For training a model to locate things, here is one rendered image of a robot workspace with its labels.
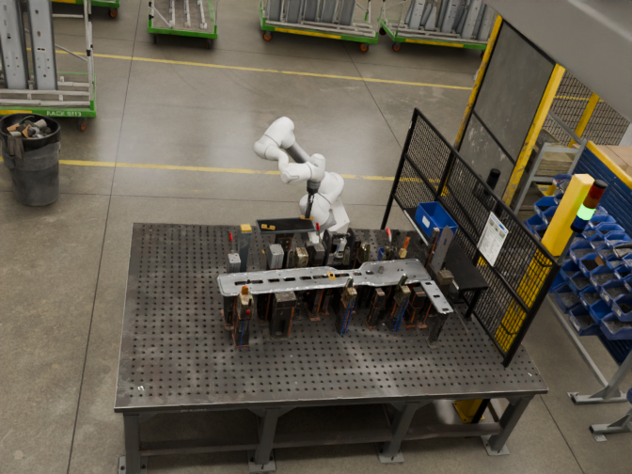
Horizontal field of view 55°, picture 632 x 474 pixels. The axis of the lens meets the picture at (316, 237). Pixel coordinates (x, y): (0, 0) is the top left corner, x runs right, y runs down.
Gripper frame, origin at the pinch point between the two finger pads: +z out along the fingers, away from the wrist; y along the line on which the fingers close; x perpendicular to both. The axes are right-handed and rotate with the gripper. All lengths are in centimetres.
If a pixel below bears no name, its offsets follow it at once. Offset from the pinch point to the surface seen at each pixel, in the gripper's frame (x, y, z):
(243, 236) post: -39.0, 12.9, 14.6
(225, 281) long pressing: -47, 44, 26
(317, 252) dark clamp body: 8.7, 15.0, 19.5
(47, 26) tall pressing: -257, -317, 25
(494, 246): 120, 16, -1
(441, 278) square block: 90, 25, 23
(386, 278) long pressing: 54, 26, 26
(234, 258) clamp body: -43, 28, 20
